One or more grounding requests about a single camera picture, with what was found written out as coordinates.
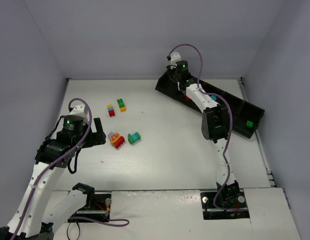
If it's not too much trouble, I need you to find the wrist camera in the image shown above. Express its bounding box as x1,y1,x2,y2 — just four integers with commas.
166,51,182,66
69,104,89,124

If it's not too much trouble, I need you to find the black compartment tray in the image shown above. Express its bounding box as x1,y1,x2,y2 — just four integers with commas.
155,67,265,143

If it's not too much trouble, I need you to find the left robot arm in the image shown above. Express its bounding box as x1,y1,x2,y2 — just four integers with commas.
0,115,106,240

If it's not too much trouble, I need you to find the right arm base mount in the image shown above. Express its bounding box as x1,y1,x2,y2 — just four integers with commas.
200,191,250,221

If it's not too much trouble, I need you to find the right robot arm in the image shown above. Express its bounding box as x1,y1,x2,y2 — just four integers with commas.
167,59,240,212

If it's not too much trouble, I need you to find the yellow blue red brick stack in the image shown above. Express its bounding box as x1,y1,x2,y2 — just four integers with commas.
107,104,116,117

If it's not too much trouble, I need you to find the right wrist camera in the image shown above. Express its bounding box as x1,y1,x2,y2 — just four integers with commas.
166,51,182,66

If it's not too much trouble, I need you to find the green square brick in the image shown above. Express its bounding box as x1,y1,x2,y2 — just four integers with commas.
246,120,254,129

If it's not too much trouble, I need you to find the green blue brick stack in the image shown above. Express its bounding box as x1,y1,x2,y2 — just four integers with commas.
127,131,141,145

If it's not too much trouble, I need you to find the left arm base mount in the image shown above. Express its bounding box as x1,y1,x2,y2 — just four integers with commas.
72,192,112,223

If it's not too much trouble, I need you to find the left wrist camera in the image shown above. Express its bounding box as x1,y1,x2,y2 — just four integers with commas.
69,104,89,124

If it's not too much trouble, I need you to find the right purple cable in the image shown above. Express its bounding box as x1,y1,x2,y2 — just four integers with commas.
168,44,233,210

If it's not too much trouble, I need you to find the teal oval flower brick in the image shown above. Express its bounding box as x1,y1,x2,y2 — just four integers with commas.
210,95,219,102

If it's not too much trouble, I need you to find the lilac yellow red brick stack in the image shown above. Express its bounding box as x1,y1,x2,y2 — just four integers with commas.
107,132,125,149

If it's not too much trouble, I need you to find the green yellow brick stack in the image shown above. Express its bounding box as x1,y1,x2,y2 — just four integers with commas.
117,98,127,112

